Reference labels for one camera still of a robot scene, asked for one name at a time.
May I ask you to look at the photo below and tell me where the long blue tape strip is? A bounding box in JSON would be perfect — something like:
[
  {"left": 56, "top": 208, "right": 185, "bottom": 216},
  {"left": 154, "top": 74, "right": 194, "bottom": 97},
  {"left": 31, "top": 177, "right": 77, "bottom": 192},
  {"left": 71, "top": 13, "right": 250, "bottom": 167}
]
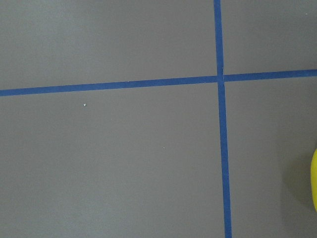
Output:
[{"left": 0, "top": 69, "right": 317, "bottom": 97}]

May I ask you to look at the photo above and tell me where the yellow mango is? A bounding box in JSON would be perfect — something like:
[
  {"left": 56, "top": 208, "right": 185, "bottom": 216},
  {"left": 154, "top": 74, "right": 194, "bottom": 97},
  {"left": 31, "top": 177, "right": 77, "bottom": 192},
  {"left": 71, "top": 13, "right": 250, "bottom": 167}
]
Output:
[{"left": 310, "top": 150, "right": 317, "bottom": 211}]

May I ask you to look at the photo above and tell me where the short blue tape strip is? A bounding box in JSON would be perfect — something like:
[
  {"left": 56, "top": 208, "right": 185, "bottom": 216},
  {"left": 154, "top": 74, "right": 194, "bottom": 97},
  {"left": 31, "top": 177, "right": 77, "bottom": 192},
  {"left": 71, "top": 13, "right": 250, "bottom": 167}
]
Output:
[{"left": 213, "top": 0, "right": 232, "bottom": 238}]

